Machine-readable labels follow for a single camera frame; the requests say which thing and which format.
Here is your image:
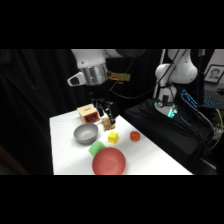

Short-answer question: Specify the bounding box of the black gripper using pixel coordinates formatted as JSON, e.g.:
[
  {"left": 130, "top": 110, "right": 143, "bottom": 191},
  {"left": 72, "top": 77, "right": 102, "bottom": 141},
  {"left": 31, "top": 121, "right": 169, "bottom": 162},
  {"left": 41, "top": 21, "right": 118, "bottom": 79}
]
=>
[{"left": 87, "top": 83, "right": 117, "bottom": 127}]

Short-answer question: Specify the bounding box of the red ball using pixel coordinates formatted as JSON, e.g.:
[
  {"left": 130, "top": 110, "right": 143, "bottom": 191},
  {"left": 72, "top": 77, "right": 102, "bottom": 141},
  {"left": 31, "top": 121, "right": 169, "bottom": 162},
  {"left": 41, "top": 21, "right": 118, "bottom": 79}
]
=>
[{"left": 129, "top": 130, "right": 141, "bottom": 143}]

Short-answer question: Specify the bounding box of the grey bowl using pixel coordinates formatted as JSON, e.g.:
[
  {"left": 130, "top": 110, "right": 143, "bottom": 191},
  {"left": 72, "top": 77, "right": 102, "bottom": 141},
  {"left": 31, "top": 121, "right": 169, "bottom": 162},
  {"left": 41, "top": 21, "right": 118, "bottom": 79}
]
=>
[{"left": 72, "top": 123, "right": 100, "bottom": 145}]

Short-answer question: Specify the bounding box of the pink bowl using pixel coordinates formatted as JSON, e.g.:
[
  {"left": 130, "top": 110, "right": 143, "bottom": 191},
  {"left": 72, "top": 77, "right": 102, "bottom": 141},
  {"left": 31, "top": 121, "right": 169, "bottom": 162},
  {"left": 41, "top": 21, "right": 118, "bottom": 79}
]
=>
[{"left": 91, "top": 147, "right": 127, "bottom": 176}]

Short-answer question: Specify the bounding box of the brown knobbly toy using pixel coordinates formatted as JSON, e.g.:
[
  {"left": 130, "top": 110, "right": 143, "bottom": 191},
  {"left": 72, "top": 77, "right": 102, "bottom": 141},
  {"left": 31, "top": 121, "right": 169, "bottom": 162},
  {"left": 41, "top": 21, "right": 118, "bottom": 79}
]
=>
[{"left": 100, "top": 116, "right": 117, "bottom": 132}]

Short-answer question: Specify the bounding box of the wooden box with red front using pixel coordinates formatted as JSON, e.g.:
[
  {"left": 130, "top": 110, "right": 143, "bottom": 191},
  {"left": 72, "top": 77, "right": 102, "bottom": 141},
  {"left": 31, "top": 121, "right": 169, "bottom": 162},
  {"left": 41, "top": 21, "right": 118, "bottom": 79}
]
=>
[{"left": 76, "top": 103, "right": 101, "bottom": 125}]

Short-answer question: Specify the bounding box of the yellow cube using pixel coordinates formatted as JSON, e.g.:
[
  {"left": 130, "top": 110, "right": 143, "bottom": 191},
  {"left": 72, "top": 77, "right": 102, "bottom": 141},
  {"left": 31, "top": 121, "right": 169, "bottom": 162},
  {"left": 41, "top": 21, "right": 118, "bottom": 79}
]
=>
[{"left": 107, "top": 131, "right": 120, "bottom": 145}]

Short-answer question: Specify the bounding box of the green cylinder block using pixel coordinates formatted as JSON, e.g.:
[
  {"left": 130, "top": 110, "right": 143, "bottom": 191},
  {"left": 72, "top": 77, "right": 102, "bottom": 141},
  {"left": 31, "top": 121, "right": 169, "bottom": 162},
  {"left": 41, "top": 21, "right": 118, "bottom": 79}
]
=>
[{"left": 87, "top": 140, "right": 107, "bottom": 158}]

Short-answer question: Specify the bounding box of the black robot stand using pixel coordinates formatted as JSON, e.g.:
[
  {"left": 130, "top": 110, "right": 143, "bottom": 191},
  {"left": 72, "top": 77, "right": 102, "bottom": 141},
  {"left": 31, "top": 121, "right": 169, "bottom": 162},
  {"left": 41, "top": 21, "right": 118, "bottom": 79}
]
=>
[{"left": 123, "top": 98, "right": 216, "bottom": 175}]

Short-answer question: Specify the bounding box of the small green light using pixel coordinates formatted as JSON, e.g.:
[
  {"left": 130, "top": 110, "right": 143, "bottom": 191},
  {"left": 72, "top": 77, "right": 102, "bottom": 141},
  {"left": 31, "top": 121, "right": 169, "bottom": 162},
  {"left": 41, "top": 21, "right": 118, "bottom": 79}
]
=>
[{"left": 167, "top": 107, "right": 178, "bottom": 120}]

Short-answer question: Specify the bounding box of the black curtain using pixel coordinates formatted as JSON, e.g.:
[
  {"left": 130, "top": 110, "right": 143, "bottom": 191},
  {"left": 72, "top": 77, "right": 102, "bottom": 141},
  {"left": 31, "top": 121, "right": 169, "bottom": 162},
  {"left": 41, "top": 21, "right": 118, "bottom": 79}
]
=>
[{"left": 0, "top": 49, "right": 166, "bottom": 176}]

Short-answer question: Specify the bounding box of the blue lit device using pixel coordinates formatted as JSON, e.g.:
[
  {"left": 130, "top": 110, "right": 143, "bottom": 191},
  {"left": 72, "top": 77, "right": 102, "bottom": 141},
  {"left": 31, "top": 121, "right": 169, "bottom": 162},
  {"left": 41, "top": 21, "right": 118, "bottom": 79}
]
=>
[{"left": 180, "top": 88, "right": 201, "bottom": 110}]

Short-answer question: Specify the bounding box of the framed portrait picture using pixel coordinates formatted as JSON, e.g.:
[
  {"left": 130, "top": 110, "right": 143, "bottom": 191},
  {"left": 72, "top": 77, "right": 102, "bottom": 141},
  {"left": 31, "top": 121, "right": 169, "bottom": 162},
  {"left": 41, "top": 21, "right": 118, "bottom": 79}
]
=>
[{"left": 203, "top": 64, "right": 224, "bottom": 85}]

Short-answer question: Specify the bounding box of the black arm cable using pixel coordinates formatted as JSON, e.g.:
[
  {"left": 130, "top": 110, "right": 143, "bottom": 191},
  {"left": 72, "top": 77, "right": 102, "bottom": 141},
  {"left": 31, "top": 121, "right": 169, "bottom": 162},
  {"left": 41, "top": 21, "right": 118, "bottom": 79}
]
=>
[{"left": 109, "top": 49, "right": 183, "bottom": 101}]

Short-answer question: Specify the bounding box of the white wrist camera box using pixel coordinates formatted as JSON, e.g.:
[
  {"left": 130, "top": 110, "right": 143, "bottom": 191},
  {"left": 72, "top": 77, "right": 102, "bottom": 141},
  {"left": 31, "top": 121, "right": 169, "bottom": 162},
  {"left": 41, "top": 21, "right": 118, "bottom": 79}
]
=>
[{"left": 66, "top": 71, "right": 86, "bottom": 87}]

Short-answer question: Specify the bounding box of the yellow cable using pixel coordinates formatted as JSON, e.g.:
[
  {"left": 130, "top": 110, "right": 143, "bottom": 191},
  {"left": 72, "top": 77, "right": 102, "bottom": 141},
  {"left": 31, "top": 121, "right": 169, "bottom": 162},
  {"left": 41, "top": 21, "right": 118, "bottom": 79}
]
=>
[{"left": 207, "top": 108, "right": 224, "bottom": 153}]

